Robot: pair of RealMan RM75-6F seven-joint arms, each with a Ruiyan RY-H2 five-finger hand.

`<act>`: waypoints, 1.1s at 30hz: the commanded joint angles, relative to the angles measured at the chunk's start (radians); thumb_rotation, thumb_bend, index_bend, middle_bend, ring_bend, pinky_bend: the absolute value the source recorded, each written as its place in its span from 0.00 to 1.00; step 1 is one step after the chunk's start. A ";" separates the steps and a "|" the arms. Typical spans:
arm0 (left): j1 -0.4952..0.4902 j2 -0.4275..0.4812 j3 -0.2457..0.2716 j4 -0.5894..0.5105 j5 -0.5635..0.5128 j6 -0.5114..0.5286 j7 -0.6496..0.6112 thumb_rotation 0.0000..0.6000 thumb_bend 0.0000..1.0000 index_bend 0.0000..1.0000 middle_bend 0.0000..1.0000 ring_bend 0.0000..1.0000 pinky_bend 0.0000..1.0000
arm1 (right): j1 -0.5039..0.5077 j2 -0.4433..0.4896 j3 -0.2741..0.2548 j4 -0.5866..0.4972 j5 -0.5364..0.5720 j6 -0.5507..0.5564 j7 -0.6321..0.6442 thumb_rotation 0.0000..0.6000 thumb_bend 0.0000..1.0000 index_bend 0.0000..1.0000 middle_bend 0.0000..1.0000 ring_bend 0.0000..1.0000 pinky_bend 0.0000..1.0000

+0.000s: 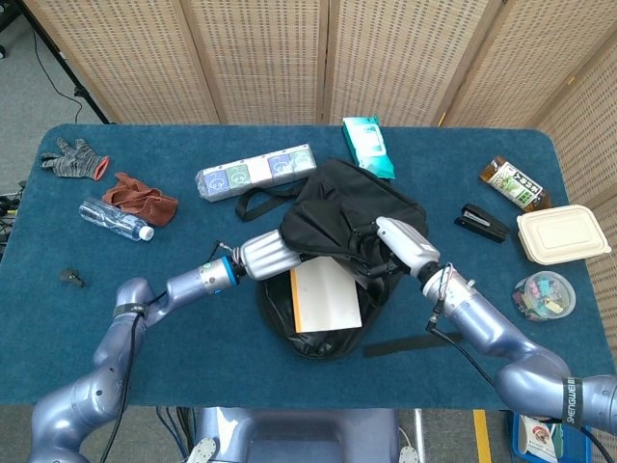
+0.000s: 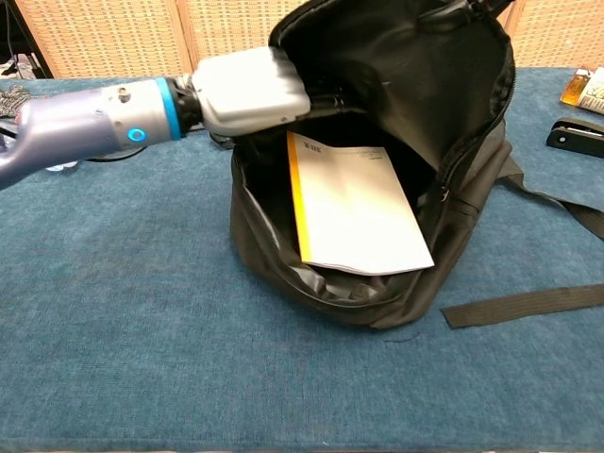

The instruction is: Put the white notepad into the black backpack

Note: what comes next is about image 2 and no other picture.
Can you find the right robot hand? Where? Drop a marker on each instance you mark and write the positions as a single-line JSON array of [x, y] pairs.
[[443, 11]]

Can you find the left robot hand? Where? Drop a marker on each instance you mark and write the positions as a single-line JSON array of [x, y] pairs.
[[245, 89]]

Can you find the black backpack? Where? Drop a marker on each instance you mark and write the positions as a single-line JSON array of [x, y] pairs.
[[401, 71]]

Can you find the white yellow notebook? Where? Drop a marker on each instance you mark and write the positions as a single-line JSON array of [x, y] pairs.
[[358, 212]]

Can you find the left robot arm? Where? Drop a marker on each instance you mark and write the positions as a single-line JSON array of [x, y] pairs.
[[71, 122]]

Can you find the wicker folding screen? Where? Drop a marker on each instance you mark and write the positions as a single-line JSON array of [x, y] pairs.
[[118, 33]]

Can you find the black stapler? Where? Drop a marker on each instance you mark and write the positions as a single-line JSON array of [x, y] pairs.
[[575, 141]]

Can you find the grey knitted work glove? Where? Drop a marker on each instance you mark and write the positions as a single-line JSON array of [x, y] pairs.
[[11, 96]]

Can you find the blue felt table cover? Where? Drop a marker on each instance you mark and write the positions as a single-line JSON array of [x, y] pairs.
[[141, 330]]

